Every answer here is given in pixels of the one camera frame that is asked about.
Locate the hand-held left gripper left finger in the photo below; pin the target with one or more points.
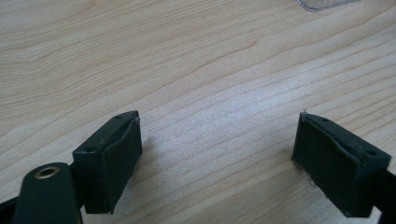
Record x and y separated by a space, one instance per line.
106 165

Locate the clear plastic container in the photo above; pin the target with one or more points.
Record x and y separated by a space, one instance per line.
323 3

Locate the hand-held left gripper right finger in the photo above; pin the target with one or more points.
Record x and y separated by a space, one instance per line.
334 168

